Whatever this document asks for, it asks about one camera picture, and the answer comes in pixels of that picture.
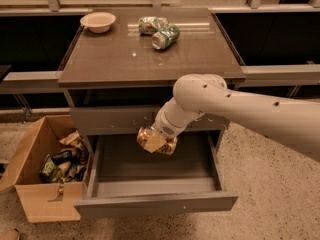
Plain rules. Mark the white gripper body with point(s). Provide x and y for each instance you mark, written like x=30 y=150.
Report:
x=164 y=125

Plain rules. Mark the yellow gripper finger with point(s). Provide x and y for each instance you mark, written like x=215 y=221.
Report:
x=154 y=142

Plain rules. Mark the orange crushed can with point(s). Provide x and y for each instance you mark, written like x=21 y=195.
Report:
x=145 y=132

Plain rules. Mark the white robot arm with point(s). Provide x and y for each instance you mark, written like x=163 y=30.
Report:
x=290 y=122

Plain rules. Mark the scratched grey upper drawer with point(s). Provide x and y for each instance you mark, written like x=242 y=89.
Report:
x=113 y=120

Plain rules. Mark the open grey lower drawer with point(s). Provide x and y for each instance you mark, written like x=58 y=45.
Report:
x=126 y=180

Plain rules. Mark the grey drawer cabinet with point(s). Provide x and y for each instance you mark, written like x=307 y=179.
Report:
x=122 y=68

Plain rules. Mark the green can front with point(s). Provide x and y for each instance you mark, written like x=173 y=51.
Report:
x=165 y=37

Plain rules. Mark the tan snack wrapper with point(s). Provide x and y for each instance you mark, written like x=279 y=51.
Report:
x=73 y=139

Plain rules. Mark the black bottle in box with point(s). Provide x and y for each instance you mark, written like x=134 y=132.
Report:
x=61 y=157

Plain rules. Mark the green snack bag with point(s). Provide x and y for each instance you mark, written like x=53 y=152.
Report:
x=52 y=173

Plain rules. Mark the cardboard box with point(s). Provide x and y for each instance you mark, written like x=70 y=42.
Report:
x=42 y=202

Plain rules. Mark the white paper bowl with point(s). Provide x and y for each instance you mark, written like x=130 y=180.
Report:
x=98 y=22

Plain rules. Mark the brown shoe tip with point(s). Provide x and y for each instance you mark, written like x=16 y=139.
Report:
x=12 y=234

